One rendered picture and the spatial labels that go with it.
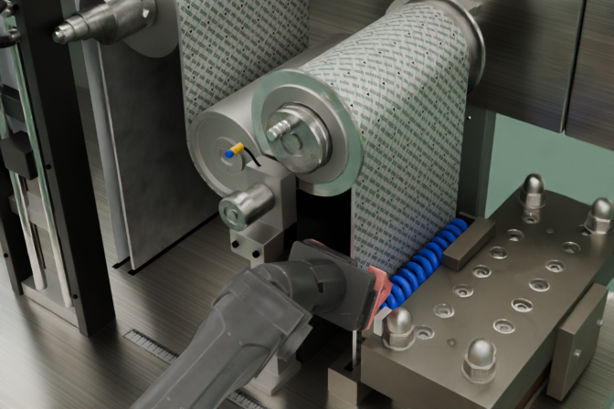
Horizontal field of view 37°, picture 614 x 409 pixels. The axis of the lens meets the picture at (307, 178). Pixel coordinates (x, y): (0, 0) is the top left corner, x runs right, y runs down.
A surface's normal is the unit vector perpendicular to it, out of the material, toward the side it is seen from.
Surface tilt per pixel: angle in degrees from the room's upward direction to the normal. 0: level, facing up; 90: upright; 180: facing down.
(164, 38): 90
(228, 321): 32
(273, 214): 90
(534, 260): 0
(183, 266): 0
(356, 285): 60
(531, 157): 0
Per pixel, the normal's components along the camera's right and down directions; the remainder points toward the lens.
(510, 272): -0.02, -0.83
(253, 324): 0.51, -0.75
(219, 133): -0.61, 0.45
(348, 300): -0.54, -0.03
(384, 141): 0.79, 0.33
